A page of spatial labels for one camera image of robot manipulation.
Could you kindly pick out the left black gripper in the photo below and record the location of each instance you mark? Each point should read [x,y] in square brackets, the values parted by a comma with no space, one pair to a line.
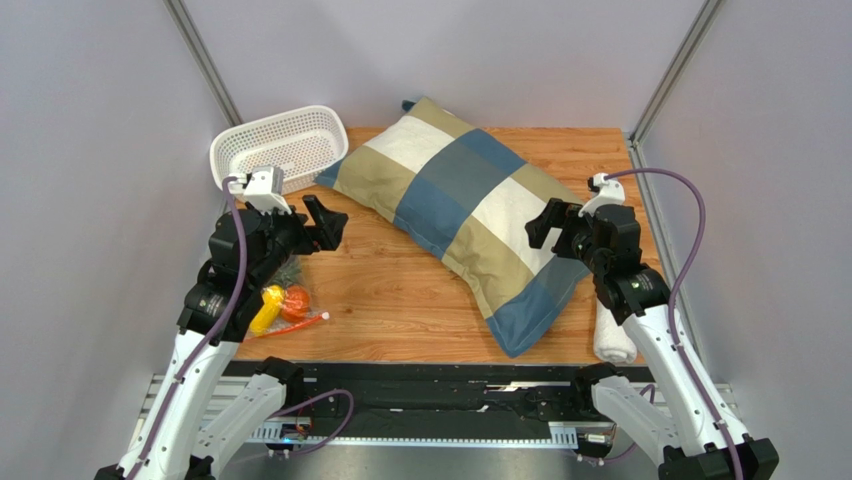
[329,224]

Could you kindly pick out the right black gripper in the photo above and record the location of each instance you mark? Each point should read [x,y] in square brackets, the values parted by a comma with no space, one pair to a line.
[559,230]

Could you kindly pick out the orange fake pumpkin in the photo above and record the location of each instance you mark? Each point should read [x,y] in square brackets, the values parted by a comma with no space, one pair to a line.
[296,304]

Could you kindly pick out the yellow fake corn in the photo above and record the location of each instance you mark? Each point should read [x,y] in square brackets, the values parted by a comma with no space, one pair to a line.
[272,299]

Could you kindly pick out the clear orange zip bag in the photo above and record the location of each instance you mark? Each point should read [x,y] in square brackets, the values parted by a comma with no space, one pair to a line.
[282,327]

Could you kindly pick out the fake pineapple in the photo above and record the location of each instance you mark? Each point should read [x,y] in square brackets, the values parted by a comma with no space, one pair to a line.
[289,274]

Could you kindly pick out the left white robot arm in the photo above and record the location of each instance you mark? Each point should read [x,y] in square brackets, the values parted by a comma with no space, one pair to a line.
[247,247]

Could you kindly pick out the white plastic basket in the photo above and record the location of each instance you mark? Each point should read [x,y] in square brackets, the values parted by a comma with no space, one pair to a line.
[301,142]

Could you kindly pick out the blue beige checked pillow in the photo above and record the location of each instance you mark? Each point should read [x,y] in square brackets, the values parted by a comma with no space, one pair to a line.
[465,197]

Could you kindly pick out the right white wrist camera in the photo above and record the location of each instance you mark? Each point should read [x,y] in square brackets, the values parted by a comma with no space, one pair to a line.
[604,192]

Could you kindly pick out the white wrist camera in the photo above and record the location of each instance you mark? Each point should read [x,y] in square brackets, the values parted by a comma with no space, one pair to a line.
[261,188]
[604,192]

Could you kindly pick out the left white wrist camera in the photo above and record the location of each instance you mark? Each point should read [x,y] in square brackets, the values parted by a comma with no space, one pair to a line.
[261,188]

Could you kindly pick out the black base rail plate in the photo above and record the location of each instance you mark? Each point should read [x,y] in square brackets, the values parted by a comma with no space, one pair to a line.
[443,405]

